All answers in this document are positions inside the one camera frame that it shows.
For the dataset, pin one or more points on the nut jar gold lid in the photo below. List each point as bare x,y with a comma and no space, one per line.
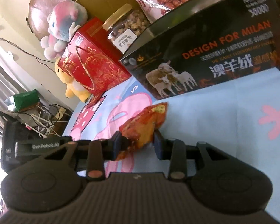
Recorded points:
124,26

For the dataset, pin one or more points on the black sheep print box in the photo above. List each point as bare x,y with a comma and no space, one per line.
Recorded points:
203,43

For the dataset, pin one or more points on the green box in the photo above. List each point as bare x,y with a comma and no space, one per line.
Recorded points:
24,101

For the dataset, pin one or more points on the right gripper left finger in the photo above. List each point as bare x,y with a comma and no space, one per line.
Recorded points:
100,151

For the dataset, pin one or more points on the red gift bag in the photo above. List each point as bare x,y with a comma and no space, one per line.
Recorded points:
92,60

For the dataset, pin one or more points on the red snack packet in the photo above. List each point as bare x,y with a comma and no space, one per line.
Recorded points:
140,128

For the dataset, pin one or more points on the pink blue plush toy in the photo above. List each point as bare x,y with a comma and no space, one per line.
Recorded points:
64,20

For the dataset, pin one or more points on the pig cartoon bed sheet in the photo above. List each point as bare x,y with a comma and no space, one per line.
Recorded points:
240,117

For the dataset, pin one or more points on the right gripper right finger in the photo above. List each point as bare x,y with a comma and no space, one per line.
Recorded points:
177,152

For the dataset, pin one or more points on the yellow duck plush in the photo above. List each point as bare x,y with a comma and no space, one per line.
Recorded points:
74,88

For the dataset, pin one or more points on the power strip with cables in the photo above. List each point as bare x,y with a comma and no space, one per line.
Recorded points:
48,121

